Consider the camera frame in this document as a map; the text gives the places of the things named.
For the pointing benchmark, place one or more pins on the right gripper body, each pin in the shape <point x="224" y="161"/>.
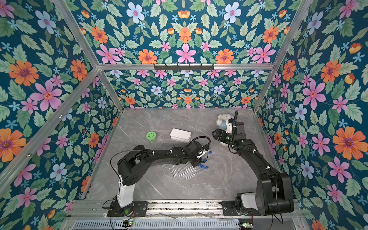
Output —
<point x="234" y="128"/>

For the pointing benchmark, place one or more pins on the aluminium front rail frame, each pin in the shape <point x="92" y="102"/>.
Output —
<point x="171" y="209"/>

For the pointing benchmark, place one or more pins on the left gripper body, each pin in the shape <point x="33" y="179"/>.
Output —
<point x="193" y="157"/>

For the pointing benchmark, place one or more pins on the green lidded small jar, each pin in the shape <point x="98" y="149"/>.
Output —
<point x="151" y="136"/>

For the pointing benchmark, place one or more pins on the white rectangular plastic box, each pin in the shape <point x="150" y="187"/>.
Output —
<point x="180" y="135"/>

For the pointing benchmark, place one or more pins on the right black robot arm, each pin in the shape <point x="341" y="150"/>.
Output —
<point x="274" y="193"/>

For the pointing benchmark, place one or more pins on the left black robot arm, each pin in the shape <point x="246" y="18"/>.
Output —
<point x="133" y="166"/>

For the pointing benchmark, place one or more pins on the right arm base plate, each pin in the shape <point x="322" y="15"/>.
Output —
<point x="234" y="208"/>

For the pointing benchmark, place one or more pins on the black hook rail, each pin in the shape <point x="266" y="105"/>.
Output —
<point x="183" y="67"/>

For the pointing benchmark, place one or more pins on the white teddy bear blue shirt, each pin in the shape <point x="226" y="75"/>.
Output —
<point x="223" y="120"/>

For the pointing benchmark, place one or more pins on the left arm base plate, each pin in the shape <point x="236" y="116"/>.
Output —
<point x="135" y="209"/>

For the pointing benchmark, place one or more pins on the test tube group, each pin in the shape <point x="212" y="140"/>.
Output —
<point x="190" y="170"/>
<point x="193" y="172"/>
<point x="197" y="172"/>

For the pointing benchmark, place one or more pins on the white ventilation grille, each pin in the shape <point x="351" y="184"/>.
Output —
<point x="158" y="224"/>

